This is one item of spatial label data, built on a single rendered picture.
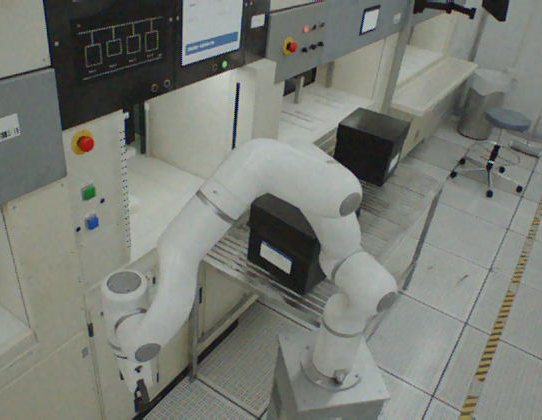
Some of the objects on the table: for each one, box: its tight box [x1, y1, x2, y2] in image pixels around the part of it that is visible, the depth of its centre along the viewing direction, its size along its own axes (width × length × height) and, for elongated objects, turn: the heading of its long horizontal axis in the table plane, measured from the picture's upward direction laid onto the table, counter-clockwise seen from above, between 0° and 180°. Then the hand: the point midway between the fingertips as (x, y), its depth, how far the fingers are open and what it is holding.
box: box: [333, 107, 410, 187], centre depth 252 cm, size 29×29×25 cm
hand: (134, 390), depth 108 cm, fingers open, 8 cm apart
